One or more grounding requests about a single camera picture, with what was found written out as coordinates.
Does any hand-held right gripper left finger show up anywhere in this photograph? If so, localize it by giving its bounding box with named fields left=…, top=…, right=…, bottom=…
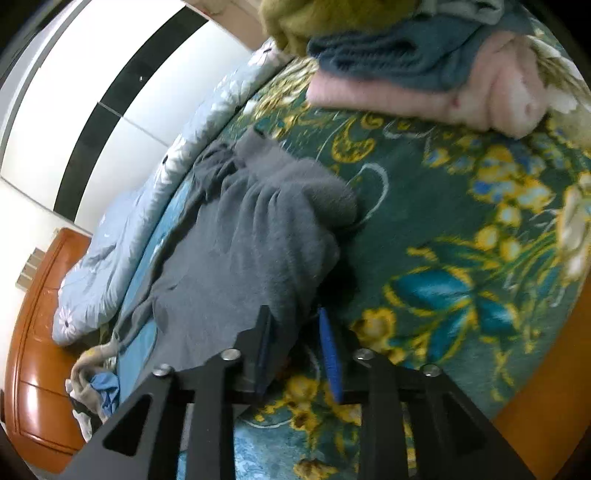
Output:
left=59, top=305, right=273, bottom=480

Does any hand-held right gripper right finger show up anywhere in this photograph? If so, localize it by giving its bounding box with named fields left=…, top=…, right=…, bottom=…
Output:
left=318, top=307, right=536, bottom=480

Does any grey fleece garment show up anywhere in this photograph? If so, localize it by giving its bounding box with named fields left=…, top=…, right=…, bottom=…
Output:
left=112, top=126, right=360, bottom=393

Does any green floral blanket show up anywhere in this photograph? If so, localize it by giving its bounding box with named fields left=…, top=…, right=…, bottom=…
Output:
left=111, top=18, right=591, bottom=480

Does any blue cloth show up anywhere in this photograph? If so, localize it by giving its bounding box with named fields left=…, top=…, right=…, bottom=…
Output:
left=90, top=373, right=122, bottom=418

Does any beige crumpled cloth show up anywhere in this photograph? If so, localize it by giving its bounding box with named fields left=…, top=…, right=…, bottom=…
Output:
left=65, top=342, right=122, bottom=439

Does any light blue floral quilt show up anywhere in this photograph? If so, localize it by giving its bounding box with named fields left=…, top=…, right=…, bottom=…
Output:
left=52, top=39, right=296, bottom=347

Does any wooden bed headboard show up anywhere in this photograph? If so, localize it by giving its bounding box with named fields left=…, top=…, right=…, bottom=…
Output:
left=4, top=227, right=93, bottom=476

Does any pink folded garment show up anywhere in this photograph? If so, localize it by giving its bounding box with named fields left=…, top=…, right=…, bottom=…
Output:
left=307, top=33, right=550, bottom=139

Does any white wardrobe with black stripe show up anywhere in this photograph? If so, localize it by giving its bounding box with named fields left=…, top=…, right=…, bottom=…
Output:
left=0, top=0, right=241, bottom=232

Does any teal folded garment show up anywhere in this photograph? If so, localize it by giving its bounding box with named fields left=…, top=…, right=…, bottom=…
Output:
left=307, top=10, right=536, bottom=92

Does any olive yellow garment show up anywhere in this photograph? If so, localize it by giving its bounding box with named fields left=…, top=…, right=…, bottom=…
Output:
left=259, top=0, right=423, bottom=57

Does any grey green folded garment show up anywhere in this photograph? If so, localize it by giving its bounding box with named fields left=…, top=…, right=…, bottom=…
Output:
left=416, top=0, right=506, bottom=25

